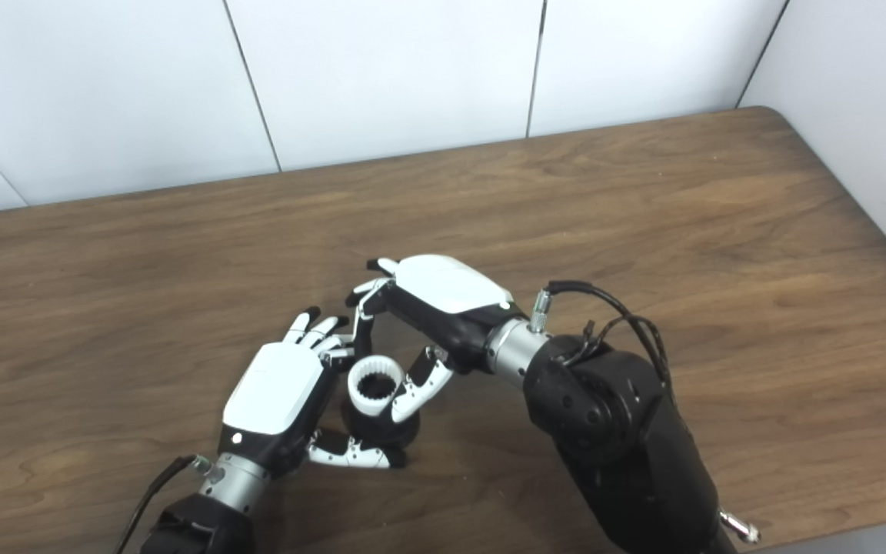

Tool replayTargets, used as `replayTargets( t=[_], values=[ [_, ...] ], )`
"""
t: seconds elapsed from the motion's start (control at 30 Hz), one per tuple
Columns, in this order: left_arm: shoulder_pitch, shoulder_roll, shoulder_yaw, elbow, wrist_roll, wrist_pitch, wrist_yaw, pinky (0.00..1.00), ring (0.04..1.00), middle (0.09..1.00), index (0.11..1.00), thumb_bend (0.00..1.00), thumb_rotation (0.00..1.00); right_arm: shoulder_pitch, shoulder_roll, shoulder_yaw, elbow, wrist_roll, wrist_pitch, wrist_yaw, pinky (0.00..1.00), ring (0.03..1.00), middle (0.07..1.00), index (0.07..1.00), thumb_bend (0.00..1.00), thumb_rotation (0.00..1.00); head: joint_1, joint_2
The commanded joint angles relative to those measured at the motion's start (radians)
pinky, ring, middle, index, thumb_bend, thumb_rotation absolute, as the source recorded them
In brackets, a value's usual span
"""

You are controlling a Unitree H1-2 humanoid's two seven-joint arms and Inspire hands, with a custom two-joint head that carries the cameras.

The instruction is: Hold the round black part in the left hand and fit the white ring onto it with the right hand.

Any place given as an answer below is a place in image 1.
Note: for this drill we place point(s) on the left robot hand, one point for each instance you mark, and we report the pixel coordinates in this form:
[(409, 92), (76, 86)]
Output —
[(281, 400)]

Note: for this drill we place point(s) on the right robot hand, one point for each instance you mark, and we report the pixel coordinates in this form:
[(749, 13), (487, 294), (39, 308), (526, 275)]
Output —
[(435, 308)]

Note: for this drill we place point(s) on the round black part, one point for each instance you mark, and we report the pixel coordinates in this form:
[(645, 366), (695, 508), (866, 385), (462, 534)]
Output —
[(381, 431)]

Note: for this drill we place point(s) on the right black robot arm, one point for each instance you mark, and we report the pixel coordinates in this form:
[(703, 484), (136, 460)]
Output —
[(612, 438)]

